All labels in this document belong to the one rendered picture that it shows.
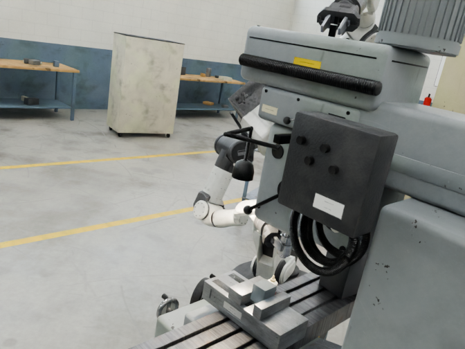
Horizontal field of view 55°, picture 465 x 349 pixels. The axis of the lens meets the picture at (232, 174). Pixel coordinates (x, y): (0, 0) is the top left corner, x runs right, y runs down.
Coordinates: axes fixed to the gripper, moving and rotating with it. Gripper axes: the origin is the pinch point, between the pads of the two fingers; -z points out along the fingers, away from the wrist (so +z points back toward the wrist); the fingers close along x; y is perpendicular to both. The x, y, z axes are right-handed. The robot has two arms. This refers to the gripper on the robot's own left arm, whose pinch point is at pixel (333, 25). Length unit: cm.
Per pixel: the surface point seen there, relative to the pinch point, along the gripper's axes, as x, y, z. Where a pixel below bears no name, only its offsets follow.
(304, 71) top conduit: 0.1, -2.5, -21.6
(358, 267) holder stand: -21, -89, -13
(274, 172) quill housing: 5.7, -33.8, -29.7
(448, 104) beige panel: -34, -107, 134
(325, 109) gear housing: -6.8, -11.2, -23.9
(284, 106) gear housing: 6.2, -15.4, -21.3
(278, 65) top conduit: 8.7, -3.9, -19.1
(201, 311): 24, -89, -56
